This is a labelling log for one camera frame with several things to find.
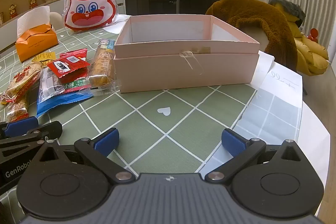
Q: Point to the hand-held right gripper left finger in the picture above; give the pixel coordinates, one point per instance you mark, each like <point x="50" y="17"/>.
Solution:
<point x="107" y="141"/>

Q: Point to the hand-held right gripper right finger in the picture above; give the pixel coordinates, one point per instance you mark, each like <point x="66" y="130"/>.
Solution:
<point x="232" y="141"/>

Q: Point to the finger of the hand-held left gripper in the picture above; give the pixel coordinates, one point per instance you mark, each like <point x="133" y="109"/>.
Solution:
<point x="18" y="126"/>
<point x="47" y="130"/>

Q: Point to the rice cracker packet red print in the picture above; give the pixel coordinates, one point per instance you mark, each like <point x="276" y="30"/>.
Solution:
<point x="15" y="108"/>
<point x="22" y="79"/>

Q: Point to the blue snack packet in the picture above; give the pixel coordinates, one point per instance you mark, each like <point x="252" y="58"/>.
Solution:
<point x="60" y="104"/>

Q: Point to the clear plastic snack packet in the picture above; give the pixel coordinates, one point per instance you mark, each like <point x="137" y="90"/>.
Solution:
<point x="51" y="82"/>

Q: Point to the green and red snack packet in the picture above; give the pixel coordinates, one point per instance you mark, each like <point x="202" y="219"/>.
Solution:
<point x="77" y="84"/>

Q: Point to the red snack packet white label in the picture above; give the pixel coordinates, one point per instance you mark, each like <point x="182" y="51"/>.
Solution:
<point x="65" y="69"/>

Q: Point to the yellow snack packet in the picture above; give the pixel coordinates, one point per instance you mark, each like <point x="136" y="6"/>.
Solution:
<point x="43" y="57"/>

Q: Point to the long bread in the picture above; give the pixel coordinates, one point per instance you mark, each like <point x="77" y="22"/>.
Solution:
<point x="102" y="66"/>

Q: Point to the pink gift box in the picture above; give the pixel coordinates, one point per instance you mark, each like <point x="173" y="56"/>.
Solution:
<point x="157" y="71"/>

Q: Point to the green checked tablecloth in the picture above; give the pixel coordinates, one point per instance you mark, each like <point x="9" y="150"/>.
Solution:
<point x="178" y="119"/>

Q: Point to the white paper sheet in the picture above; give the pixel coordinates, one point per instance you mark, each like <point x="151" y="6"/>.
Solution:
<point x="278" y="77"/>

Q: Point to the orange tissue box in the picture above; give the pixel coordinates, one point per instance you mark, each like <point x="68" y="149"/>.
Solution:
<point x="36" y="43"/>

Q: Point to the white chair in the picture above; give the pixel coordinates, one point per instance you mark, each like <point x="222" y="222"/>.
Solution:
<point x="54" y="18"/>
<point x="253" y="39"/>

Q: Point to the white tissue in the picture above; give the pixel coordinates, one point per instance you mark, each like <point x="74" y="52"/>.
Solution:
<point x="31" y="19"/>

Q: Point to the white leaf print paper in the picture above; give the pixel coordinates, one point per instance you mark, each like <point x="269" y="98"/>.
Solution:
<point x="115" y="26"/>

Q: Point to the small monkey figurine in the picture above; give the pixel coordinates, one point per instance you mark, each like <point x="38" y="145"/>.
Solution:
<point x="32" y="1"/>
<point x="11" y="10"/>

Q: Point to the brown plush toy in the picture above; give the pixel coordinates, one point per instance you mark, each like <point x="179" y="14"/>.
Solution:
<point x="262" y="19"/>

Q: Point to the red white rabbit bag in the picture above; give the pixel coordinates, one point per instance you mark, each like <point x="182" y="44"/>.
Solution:
<point x="89" y="3"/>

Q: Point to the red toy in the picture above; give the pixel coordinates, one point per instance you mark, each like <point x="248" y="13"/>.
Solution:
<point x="313" y="35"/>

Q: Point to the black cabinet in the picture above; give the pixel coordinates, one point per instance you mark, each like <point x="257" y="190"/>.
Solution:
<point x="199" y="1"/>

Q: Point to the dark grey cushion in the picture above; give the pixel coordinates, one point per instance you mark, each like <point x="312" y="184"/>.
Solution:
<point x="288" y="7"/>

